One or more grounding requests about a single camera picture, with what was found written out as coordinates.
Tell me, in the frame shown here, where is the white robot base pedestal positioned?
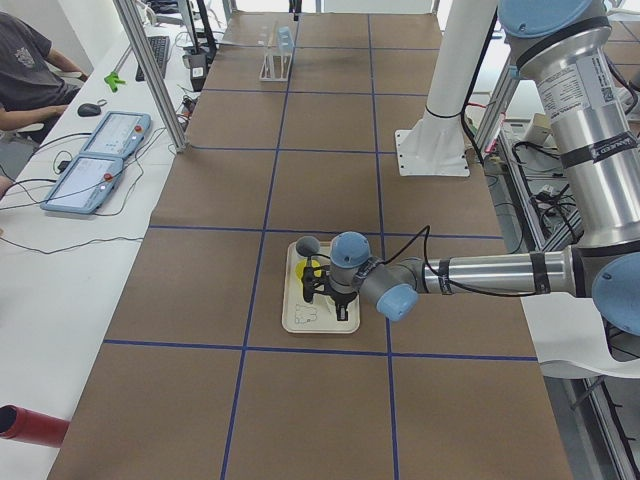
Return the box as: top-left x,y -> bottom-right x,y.
395,0 -> 498,177

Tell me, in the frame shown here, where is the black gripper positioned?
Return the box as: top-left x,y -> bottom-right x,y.
302,265 -> 357,321

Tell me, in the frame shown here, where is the yellow plastic cup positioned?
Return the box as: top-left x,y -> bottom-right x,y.
295,259 -> 323,292

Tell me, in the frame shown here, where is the green plastic clamp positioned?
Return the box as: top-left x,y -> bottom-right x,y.
104,71 -> 126,93

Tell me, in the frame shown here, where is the upper blue teach pendant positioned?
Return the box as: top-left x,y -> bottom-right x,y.
80,111 -> 151,159

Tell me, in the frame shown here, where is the light blue plastic cup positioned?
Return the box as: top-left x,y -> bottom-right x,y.
276,26 -> 295,56

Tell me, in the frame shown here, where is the white wire cup rack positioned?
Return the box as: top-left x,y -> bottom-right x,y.
259,27 -> 294,82

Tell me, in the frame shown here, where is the blue teach pendant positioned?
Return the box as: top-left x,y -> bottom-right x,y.
80,111 -> 151,159
40,154 -> 124,215

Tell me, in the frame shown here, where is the seated person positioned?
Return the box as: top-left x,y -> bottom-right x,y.
0,12 -> 90,199

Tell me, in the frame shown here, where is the aluminium frame post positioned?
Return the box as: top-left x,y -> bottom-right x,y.
113,0 -> 187,153

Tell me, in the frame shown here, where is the black box with label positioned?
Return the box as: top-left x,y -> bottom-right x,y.
183,49 -> 208,92

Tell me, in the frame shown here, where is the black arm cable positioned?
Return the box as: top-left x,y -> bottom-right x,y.
374,224 -> 481,296

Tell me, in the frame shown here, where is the black keyboard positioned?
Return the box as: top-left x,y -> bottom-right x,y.
147,35 -> 170,78

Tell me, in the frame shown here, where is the lower blue teach pendant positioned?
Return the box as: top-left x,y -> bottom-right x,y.
40,154 -> 124,215

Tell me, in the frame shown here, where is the grey plastic cup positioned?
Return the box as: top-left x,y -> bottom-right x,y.
295,236 -> 321,258

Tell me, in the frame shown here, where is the red cylinder tube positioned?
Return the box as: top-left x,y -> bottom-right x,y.
1,405 -> 70,448

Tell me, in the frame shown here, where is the cream plastic tray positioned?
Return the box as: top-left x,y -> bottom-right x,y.
282,242 -> 360,334

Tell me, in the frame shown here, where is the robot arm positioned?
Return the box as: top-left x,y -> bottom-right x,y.
302,1 -> 639,334

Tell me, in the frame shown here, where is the wooden rack dowel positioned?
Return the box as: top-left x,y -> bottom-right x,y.
267,21 -> 278,49

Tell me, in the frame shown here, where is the black computer mouse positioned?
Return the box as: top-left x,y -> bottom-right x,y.
77,103 -> 102,117

